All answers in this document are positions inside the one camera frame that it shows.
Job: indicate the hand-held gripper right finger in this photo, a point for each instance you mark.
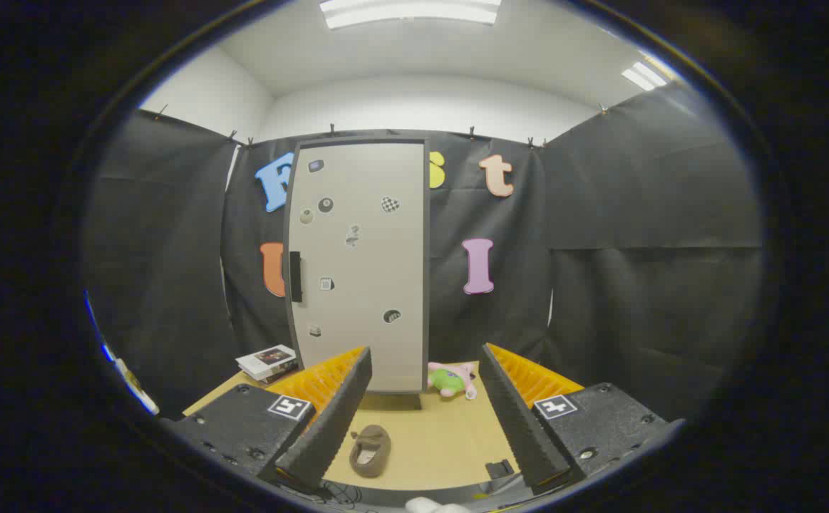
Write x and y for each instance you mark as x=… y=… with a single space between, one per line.
x=521 y=427

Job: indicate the small ceiling light panel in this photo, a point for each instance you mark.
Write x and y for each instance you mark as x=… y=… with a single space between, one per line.
x=644 y=75

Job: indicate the light grey shoe cabinet door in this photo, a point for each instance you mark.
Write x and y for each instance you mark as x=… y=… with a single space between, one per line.
x=371 y=256

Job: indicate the long ceiling light panel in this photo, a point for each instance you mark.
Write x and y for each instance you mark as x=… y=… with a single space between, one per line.
x=407 y=11

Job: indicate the black backdrop cloth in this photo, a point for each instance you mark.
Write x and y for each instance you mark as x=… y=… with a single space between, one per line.
x=635 y=249

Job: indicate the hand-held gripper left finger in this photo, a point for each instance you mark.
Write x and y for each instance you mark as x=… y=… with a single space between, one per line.
x=336 y=427

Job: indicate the pink and green plush toy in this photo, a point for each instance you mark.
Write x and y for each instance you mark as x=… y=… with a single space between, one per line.
x=446 y=381

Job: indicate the dark grey shoe cabinet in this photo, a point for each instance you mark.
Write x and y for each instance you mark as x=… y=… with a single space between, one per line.
x=428 y=285

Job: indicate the brown fuzzy shoe with bow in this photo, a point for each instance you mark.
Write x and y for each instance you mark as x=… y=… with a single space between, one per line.
x=371 y=452

